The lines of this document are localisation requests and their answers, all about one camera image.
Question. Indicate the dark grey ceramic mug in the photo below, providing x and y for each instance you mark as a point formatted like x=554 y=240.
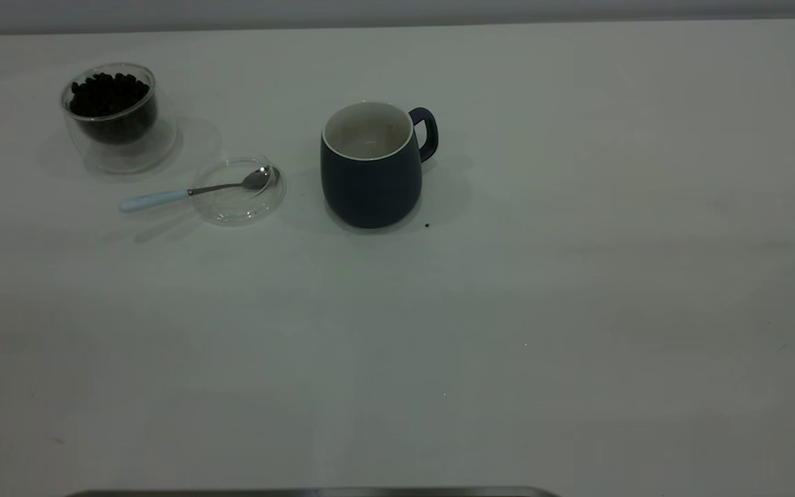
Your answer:
x=370 y=193

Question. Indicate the clear round glass lid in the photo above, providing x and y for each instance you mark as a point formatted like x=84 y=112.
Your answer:
x=239 y=212

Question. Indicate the dark coffee beans pile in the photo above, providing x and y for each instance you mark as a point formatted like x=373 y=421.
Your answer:
x=109 y=93

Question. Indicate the clear double-wall glass cup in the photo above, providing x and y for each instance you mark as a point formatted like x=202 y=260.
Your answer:
x=132 y=153

